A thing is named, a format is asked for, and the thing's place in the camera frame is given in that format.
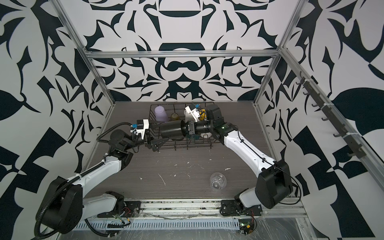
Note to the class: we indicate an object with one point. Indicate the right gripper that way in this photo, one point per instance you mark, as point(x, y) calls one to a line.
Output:
point(192, 127)

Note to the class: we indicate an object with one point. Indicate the black wire dish rack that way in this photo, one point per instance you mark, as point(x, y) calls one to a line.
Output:
point(185, 143)

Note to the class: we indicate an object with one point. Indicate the amber glass cup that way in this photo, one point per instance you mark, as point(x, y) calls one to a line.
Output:
point(174, 117)

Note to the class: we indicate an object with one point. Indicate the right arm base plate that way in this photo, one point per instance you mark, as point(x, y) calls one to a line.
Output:
point(231, 208)

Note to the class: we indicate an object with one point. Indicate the grey wall hook rail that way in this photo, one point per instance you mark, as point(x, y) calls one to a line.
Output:
point(334, 116)

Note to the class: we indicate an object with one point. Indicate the black mug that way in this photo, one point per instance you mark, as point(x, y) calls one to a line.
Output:
point(174, 130)

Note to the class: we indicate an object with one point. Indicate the clear glass cup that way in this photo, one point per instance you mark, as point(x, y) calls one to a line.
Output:
point(218, 181)

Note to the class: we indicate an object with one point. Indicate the cream faceted cup teal base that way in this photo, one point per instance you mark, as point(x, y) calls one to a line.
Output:
point(193, 137)

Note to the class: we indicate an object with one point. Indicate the yellow ceramic mug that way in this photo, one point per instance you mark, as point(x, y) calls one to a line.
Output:
point(203, 115)

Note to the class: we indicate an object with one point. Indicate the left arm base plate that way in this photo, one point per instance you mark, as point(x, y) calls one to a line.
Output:
point(126, 209)

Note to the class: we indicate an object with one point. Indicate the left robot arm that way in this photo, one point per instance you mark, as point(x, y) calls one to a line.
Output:
point(65, 203)

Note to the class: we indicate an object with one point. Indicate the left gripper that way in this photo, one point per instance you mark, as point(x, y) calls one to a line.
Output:
point(149, 143)

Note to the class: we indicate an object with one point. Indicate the small circuit board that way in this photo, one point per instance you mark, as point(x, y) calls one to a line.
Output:
point(246, 227)

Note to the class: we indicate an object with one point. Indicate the cream ceramic mug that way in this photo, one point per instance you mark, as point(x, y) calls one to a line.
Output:
point(188, 116)

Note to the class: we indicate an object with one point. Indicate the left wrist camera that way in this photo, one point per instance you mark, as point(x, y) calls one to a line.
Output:
point(140, 128)

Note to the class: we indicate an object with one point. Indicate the lilac plastic cup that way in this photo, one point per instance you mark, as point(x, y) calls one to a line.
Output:
point(160, 114)

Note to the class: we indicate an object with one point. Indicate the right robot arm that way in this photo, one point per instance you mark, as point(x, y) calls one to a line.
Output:
point(274, 182)

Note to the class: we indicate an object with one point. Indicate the white slotted cable duct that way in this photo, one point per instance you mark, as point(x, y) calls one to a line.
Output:
point(167, 224)

